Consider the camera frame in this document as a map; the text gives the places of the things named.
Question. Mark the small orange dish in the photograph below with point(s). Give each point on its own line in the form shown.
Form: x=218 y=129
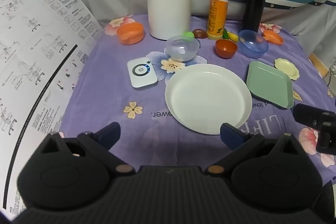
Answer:
x=273 y=37

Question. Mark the clear plastic bowl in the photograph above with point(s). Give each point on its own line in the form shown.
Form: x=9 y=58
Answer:
x=181 y=52

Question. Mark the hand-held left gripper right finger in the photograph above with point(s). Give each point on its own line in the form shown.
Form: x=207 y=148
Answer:
x=231 y=136

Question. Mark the brown toy egg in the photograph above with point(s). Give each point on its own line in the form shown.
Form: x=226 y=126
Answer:
x=200 y=33

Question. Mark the green toy pepper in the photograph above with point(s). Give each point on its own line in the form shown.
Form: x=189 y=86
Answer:
x=225 y=33

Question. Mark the yellow orange detergent bottle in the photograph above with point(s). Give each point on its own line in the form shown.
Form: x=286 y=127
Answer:
x=218 y=11

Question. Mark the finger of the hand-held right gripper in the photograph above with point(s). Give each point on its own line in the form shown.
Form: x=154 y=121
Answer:
x=307 y=115

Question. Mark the white square electronic device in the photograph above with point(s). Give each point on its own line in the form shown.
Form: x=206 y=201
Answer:
x=142 y=73

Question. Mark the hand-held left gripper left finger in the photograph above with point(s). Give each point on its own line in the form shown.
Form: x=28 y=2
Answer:
x=110 y=133

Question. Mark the red-brown small bowl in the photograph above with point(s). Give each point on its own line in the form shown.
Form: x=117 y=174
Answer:
x=225 y=48

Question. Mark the large white round plate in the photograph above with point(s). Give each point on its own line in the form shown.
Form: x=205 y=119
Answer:
x=207 y=98

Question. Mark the purple floral tablecloth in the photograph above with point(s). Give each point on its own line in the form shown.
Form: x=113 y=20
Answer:
x=110 y=103

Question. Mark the black thermos bottle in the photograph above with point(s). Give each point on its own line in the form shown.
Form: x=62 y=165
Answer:
x=254 y=3

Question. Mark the yellow toy banana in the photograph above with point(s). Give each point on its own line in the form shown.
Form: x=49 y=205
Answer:
x=233 y=37

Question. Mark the green toy cabbage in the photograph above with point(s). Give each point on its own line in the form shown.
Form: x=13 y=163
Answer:
x=188 y=35

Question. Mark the blue translucent bowl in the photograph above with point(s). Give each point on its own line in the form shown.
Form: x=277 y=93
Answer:
x=253 y=45

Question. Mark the green square plate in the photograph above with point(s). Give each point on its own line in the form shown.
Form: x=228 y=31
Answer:
x=270 y=85

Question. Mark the small yellow scalloped plate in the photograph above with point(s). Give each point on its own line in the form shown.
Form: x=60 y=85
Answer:
x=286 y=68

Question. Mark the white instruction sheet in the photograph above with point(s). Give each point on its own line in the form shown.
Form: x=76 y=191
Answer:
x=34 y=56

